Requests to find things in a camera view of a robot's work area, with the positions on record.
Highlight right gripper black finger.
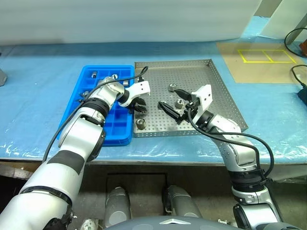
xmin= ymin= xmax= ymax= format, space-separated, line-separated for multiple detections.
xmin=157 ymin=101 xmax=183 ymax=125
xmin=174 ymin=88 xmax=193 ymax=103

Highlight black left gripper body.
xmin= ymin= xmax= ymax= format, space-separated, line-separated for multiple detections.
xmin=129 ymin=95 xmax=140 ymax=115

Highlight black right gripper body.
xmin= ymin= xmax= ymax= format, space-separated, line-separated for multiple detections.
xmin=178 ymin=96 xmax=201 ymax=125

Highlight blue compartment tray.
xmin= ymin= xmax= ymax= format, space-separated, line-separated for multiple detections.
xmin=58 ymin=65 xmax=135 ymax=147

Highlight perforated steel tray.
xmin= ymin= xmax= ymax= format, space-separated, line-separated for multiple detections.
xmin=133 ymin=58 xmax=249 ymax=138

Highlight white foam board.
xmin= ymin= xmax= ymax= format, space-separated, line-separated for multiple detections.
xmin=0 ymin=0 xmax=261 ymax=46

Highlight dark grey rounded robot leg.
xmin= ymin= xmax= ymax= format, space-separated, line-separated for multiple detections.
xmin=104 ymin=186 xmax=132 ymax=228
xmin=162 ymin=184 xmax=202 ymax=219

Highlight dark device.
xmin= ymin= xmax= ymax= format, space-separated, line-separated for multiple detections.
xmin=297 ymin=87 xmax=307 ymax=106

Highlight grey robot torso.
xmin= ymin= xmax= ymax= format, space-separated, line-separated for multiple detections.
xmin=100 ymin=215 xmax=240 ymax=230

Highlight white upright panel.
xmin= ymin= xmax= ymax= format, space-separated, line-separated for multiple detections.
xmin=261 ymin=0 xmax=307 ymax=39

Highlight red-brown block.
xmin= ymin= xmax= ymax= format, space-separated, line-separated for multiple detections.
xmin=299 ymin=39 xmax=307 ymax=58

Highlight grey metal object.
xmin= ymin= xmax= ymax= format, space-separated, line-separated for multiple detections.
xmin=0 ymin=68 xmax=8 ymax=86

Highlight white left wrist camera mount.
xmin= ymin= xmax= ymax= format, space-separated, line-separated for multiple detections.
xmin=118 ymin=80 xmax=151 ymax=107

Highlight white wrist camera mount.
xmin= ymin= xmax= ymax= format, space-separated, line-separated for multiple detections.
xmin=118 ymin=80 xmax=151 ymax=107
xmin=190 ymin=84 xmax=213 ymax=123

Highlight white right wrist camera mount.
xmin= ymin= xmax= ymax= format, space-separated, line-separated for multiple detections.
xmin=190 ymin=84 xmax=213 ymax=123

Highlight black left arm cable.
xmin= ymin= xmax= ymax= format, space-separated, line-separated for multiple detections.
xmin=43 ymin=66 xmax=149 ymax=161

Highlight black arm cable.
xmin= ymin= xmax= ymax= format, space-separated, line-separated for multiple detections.
xmin=43 ymin=66 xmax=149 ymax=161
xmin=187 ymin=102 xmax=275 ymax=183

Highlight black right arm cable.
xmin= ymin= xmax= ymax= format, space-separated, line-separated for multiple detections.
xmin=187 ymin=102 xmax=275 ymax=183

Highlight thin black cable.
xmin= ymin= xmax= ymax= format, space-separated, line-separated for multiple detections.
xmin=291 ymin=64 xmax=307 ymax=87
xmin=284 ymin=27 xmax=307 ymax=58

